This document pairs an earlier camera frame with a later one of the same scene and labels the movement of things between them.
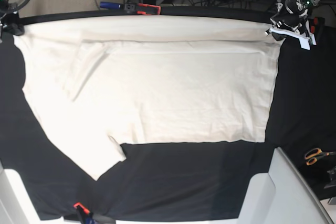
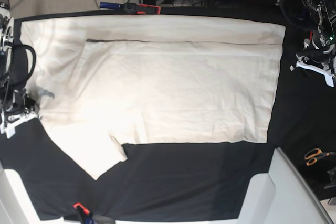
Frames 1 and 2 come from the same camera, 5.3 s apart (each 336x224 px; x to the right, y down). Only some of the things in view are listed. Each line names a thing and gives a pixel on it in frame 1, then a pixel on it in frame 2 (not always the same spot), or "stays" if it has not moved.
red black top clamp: x=138 y=8 stays
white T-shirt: x=97 y=83 stays
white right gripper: x=306 y=40 -> x=328 y=76
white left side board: x=16 y=206 stays
